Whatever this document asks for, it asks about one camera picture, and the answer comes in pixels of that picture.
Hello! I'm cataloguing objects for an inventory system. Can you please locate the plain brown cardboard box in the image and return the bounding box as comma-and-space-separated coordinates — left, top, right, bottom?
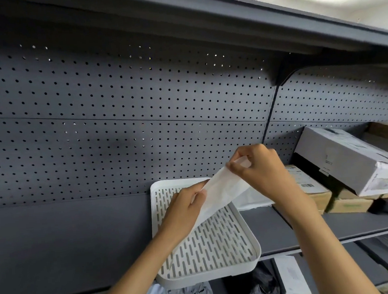
365, 121, 388, 147

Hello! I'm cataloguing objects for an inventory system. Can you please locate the person's left hand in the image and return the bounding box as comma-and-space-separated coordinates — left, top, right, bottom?
154, 181, 214, 243

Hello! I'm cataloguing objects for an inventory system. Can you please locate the person's right hand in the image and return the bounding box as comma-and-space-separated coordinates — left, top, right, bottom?
225, 141, 300, 210

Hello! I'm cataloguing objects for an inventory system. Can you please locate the white slotted tray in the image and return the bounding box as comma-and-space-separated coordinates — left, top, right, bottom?
148, 173, 264, 292

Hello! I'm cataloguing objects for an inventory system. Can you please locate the dark grey shelf bracket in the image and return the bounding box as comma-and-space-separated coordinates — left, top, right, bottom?
273, 55, 323, 87

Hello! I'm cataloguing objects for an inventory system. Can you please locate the white flat packet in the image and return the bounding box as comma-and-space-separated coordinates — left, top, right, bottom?
273, 253, 313, 294

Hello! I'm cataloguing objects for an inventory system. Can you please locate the narrow dark grey pegboard panel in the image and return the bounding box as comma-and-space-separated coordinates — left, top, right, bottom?
258, 60, 388, 167

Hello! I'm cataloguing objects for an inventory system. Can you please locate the person's left forearm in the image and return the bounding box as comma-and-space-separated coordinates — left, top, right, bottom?
82, 220, 193, 294

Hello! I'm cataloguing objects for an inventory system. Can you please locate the dark grey overhead shelf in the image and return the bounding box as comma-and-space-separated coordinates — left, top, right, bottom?
0, 0, 388, 90

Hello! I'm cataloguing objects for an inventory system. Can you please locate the brown labelled cardboard box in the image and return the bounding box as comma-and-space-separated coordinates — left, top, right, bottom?
283, 162, 334, 217

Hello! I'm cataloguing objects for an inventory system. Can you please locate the wide dark grey pegboard panel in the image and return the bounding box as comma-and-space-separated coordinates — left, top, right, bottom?
0, 0, 287, 208

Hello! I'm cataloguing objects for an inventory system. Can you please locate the large grey cardboard box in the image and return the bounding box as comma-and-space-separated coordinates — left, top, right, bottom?
291, 121, 388, 202

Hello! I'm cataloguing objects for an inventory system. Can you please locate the white plastic bag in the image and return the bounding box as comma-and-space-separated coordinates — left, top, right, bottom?
167, 153, 278, 255

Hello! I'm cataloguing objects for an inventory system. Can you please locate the black plastic bag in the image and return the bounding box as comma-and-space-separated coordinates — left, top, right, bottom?
245, 261, 288, 294

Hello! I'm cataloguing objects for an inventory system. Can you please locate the green and brown cardboard box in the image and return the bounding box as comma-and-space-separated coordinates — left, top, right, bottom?
326, 186, 375, 215

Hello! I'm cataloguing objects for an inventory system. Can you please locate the person's right forearm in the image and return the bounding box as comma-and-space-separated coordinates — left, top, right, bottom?
273, 186, 381, 294

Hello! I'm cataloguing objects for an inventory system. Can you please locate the long dark grey shelf board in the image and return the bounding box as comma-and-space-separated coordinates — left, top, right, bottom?
0, 182, 305, 294

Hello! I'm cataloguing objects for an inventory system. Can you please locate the short dark grey shelf board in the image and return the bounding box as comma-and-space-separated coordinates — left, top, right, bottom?
274, 197, 388, 256

